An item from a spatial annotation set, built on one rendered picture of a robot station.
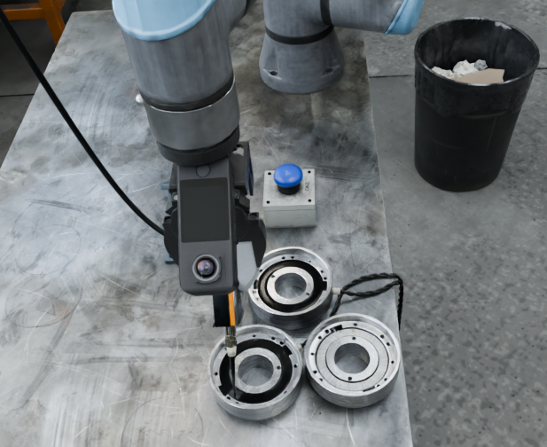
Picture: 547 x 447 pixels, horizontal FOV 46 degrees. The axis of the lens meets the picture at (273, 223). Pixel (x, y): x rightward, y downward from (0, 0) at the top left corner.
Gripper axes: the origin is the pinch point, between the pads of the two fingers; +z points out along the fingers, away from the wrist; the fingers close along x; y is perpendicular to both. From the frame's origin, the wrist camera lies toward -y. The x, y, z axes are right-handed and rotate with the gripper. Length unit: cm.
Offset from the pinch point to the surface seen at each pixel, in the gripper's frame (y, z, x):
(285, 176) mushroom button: 22.7, 5.8, -5.7
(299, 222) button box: 20.1, 12.1, -7.1
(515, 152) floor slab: 121, 94, -74
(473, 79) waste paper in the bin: 115, 59, -55
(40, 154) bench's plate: 38, 13, 35
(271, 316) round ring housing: 3.1, 9.8, -3.8
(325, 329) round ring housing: 1.4, 10.2, -10.1
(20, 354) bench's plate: 1.0, 13.1, 27.4
